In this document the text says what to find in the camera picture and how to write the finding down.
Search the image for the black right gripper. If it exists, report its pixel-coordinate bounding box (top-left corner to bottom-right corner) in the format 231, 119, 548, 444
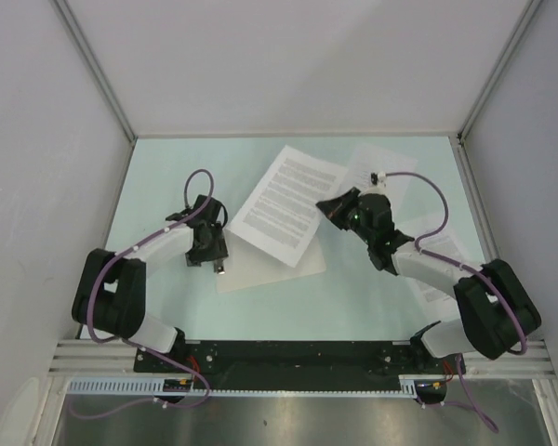
315, 187, 373, 245

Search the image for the sparse text paper sheet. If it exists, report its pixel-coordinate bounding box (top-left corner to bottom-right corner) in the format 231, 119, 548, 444
339, 143, 419, 192

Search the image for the dense text paper sheet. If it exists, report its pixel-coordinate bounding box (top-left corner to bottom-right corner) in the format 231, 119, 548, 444
229, 146, 347, 268

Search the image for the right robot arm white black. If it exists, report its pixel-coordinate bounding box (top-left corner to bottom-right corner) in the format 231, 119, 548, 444
316, 188, 542, 373

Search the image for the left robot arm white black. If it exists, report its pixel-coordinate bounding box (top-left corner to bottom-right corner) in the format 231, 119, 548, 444
72, 195, 229, 372

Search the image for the far right text paper sheet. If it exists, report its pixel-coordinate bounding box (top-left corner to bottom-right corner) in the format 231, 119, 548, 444
406, 208, 471, 304

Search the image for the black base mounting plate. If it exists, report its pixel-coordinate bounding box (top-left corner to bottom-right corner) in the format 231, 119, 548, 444
134, 338, 467, 405

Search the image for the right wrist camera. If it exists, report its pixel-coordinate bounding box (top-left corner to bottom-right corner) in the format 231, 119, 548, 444
365, 172, 387, 195

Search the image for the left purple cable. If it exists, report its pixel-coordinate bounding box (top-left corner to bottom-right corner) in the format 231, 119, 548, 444
68, 169, 213, 419

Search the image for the purple cable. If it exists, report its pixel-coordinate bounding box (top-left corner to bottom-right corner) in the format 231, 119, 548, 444
383, 170, 531, 433
68, 169, 213, 419

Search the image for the grey slotted cable duct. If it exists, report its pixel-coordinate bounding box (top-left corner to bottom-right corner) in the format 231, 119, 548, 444
68, 377, 417, 399

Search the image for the aluminium front frame rail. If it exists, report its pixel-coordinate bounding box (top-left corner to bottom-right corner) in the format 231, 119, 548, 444
48, 339, 556, 380

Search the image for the right aluminium corner post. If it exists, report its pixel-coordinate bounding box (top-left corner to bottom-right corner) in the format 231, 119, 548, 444
457, 0, 546, 144

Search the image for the aluminium corner post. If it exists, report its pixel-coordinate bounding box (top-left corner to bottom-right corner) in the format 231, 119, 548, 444
457, 0, 546, 144
49, 0, 138, 147

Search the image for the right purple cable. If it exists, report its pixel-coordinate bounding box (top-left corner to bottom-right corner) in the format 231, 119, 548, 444
383, 170, 531, 433

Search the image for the left aluminium corner post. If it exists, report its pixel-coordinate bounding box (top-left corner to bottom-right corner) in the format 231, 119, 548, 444
49, 0, 138, 147

